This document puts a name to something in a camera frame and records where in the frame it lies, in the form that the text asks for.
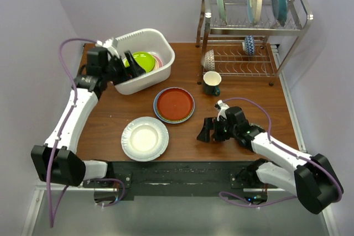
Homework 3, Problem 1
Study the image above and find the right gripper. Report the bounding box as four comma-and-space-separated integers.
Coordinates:
196, 117, 237, 143

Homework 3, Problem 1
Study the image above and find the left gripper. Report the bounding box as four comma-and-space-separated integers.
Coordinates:
102, 51, 145, 86

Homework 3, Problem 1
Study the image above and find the lime green plate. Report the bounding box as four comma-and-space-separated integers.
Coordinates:
132, 51, 155, 73

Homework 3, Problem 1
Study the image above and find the pink plate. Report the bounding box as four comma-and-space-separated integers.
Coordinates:
153, 55, 163, 68

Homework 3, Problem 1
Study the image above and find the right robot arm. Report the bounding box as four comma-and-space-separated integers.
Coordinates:
197, 102, 343, 214

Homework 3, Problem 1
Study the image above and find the white plastic bin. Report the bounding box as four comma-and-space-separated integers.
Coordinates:
108, 28, 175, 95

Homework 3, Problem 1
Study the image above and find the red fluted plate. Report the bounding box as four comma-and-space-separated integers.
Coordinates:
157, 87, 194, 122

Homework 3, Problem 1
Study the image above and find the blue rimmed yellow plate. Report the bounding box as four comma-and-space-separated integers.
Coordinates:
153, 87, 196, 125

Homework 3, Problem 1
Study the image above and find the dark green mug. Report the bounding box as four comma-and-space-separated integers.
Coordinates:
202, 71, 222, 96

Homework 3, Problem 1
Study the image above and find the black white floral bowl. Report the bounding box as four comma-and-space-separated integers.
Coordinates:
249, 123, 264, 131

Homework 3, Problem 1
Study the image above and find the patterned bowl in rack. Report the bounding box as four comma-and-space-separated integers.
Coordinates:
204, 50, 215, 71

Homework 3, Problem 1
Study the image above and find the white scalloped plate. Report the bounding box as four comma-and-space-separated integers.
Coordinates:
121, 117, 169, 162

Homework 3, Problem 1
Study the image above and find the steel dish rack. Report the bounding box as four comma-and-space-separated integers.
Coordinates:
195, 0, 314, 86

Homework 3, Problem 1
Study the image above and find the blue zigzag cup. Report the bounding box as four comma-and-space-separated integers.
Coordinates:
242, 35, 256, 56

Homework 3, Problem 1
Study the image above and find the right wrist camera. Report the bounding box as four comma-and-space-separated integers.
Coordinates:
215, 100, 229, 121

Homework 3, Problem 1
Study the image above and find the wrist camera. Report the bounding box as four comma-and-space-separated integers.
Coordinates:
95, 38, 119, 58
215, 100, 229, 121

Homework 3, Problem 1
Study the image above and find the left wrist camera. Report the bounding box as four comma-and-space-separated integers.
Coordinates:
95, 38, 119, 58

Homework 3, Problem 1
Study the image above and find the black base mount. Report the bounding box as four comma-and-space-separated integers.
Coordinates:
83, 161, 263, 200

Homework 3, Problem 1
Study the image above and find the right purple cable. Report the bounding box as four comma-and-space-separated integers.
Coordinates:
218, 97, 345, 208

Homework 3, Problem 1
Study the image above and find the purple cable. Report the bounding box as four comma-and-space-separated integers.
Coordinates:
218, 97, 345, 208
46, 38, 126, 228

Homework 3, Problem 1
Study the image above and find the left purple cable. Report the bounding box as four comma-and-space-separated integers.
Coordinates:
46, 38, 126, 228

